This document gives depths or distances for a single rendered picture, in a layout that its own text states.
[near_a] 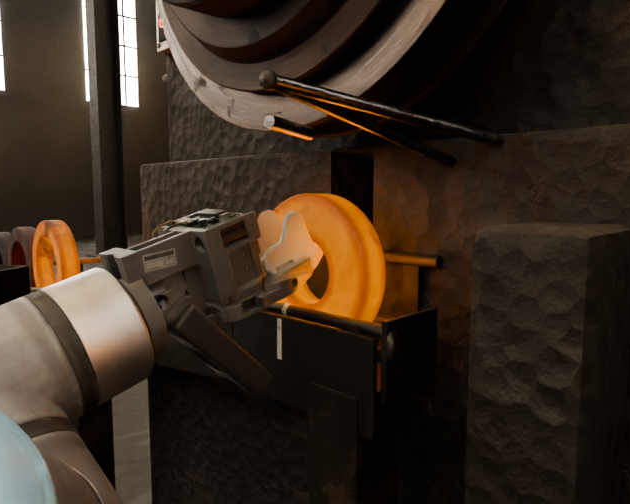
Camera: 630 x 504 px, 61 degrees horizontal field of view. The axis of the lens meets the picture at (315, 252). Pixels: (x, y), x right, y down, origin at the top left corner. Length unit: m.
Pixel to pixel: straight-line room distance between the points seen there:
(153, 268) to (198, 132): 0.52
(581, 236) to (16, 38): 10.96
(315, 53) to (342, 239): 0.16
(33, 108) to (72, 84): 0.87
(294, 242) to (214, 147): 0.41
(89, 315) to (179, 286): 0.08
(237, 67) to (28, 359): 0.32
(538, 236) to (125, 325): 0.27
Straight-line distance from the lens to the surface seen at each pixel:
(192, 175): 0.81
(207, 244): 0.41
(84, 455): 0.35
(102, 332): 0.37
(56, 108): 11.11
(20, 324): 0.37
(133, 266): 0.40
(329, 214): 0.49
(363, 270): 0.47
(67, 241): 1.09
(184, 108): 0.94
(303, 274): 0.47
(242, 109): 0.56
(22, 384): 0.36
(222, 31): 0.53
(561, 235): 0.35
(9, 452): 0.18
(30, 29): 11.26
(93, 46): 7.61
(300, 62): 0.47
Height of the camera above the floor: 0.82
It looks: 6 degrees down
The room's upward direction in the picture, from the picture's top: straight up
